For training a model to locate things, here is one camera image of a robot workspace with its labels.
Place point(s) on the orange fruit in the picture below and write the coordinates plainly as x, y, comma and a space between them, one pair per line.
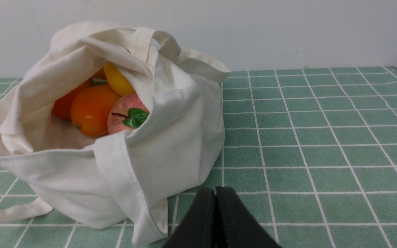
90, 109

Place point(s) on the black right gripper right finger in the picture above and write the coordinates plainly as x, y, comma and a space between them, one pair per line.
236, 227

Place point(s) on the pink peach with leaf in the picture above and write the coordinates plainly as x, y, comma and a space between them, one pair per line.
128, 113

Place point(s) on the red-orange fruit in bag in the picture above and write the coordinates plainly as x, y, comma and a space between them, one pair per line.
62, 106

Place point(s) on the white cloth tote bag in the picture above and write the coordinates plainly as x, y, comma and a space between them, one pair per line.
100, 182

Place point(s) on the yellow lemon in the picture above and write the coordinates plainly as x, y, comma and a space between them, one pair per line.
118, 82

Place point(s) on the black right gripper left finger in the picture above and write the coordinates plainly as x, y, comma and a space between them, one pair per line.
196, 230

